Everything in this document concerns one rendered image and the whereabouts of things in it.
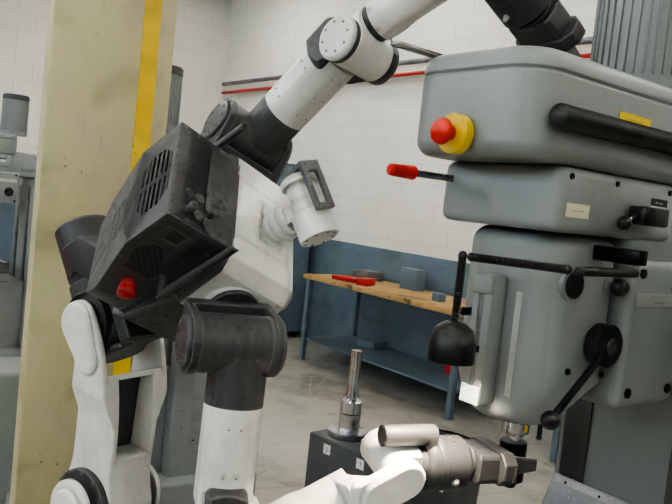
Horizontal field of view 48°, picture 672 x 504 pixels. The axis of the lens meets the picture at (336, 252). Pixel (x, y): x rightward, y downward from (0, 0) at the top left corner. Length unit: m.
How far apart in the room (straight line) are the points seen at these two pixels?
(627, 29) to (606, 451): 0.85
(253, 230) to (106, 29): 1.59
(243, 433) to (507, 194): 0.54
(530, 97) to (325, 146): 7.85
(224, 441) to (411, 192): 6.66
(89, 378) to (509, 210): 0.82
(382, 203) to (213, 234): 6.89
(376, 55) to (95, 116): 1.54
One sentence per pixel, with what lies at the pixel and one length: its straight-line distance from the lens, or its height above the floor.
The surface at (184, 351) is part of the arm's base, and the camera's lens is 1.11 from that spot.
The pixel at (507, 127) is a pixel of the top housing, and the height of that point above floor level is 1.77.
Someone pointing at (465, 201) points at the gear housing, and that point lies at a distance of 1.26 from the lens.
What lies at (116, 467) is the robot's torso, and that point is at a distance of 1.52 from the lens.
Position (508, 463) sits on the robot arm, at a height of 1.25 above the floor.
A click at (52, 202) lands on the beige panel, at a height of 1.54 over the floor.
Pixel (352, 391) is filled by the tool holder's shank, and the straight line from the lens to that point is 1.68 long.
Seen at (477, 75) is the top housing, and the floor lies 1.85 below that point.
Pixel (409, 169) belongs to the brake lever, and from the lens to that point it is 1.21.
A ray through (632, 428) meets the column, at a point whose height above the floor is 1.25.
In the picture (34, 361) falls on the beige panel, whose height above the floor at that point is 1.01.
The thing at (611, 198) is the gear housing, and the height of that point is 1.69.
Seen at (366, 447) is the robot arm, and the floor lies 1.25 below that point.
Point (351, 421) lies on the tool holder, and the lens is 1.69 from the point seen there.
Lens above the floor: 1.64
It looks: 4 degrees down
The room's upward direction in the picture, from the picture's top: 6 degrees clockwise
